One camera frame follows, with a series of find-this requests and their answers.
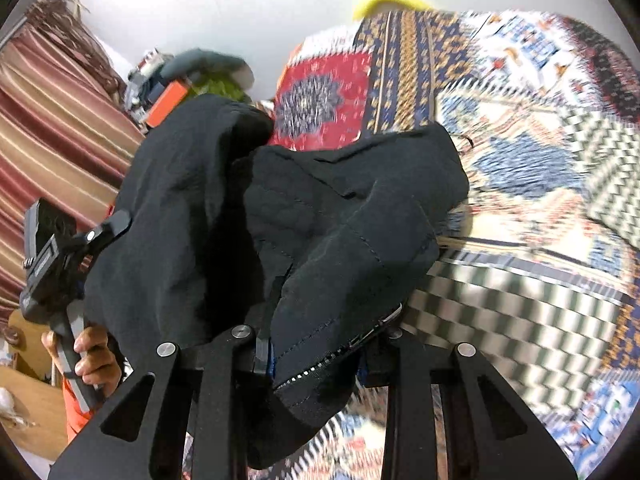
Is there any striped curtain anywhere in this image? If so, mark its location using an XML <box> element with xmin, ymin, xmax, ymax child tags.
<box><xmin>0</xmin><ymin>0</ymin><xmax>146</xmax><ymax>311</ymax></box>

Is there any patchwork printed blanket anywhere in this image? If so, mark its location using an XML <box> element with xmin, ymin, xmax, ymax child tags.
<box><xmin>182</xmin><ymin>7</ymin><xmax>640</xmax><ymax>480</ymax></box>

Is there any person's left hand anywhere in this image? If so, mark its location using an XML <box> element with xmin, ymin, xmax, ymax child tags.
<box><xmin>41</xmin><ymin>326</ymin><xmax>122</xmax><ymax>402</ymax></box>

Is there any person's left forearm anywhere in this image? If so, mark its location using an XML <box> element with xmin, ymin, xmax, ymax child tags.
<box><xmin>61</xmin><ymin>377</ymin><xmax>101</xmax><ymax>443</ymax></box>

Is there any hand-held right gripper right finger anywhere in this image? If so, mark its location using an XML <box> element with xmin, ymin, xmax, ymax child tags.
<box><xmin>357</xmin><ymin>328</ymin><xmax>581</xmax><ymax>480</ymax></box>

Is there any black zip hooded jacket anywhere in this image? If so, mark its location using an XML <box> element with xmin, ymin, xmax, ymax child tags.
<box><xmin>82</xmin><ymin>94</ymin><xmax>471</xmax><ymax>471</ymax></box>

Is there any yellow pillow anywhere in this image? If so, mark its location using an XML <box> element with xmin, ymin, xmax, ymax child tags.
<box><xmin>352</xmin><ymin>0</ymin><xmax>438</xmax><ymax>21</ymax></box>

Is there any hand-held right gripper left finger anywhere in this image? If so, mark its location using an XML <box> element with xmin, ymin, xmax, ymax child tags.
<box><xmin>47</xmin><ymin>325</ymin><xmax>276</xmax><ymax>480</ymax></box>

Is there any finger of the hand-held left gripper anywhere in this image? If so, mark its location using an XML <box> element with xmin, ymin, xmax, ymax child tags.
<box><xmin>75</xmin><ymin>210</ymin><xmax>132</xmax><ymax>262</ymax></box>

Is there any grey cushion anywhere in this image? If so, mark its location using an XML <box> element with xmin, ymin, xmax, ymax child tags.
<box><xmin>162</xmin><ymin>49</ymin><xmax>254</xmax><ymax>84</ymax></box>

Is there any orange box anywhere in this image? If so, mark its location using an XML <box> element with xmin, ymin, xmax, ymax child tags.
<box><xmin>145</xmin><ymin>82</ymin><xmax>190</xmax><ymax>129</ymax></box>

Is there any bamboo lap desk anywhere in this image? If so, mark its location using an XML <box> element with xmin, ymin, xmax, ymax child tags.
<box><xmin>0</xmin><ymin>307</ymin><xmax>71</xmax><ymax>461</ymax></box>

